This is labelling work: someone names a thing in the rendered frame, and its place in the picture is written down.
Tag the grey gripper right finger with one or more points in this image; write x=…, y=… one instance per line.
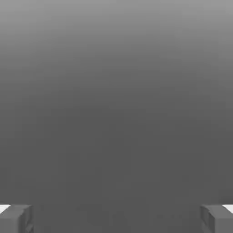
x=218, y=219

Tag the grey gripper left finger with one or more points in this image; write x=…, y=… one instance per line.
x=14, y=219

